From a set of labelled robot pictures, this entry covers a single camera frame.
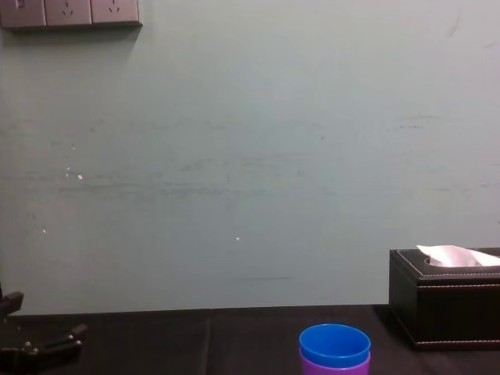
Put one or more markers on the black table cloth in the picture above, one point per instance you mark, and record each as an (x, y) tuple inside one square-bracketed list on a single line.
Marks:
[(195, 343)]

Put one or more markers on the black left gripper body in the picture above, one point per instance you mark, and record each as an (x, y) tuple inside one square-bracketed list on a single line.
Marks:
[(27, 363)]

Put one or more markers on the black leather tissue box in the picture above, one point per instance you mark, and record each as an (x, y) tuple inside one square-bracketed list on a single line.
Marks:
[(449, 312)]

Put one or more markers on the grey wall socket plate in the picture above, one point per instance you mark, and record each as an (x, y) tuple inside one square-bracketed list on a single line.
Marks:
[(68, 11), (115, 11)]

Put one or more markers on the grey wall switch plate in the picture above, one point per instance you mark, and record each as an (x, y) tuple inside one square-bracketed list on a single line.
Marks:
[(23, 13)]

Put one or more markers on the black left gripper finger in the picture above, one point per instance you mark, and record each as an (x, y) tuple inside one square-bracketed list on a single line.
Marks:
[(12, 302), (70, 336)]

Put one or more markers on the blue plastic cup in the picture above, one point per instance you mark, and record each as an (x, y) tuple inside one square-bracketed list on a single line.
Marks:
[(334, 343)]

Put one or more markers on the purple plastic cup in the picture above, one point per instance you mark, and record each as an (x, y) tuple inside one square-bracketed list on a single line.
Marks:
[(312, 367)]

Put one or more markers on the white tissue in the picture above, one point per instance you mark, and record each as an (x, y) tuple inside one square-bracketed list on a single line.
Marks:
[(453, 256)]

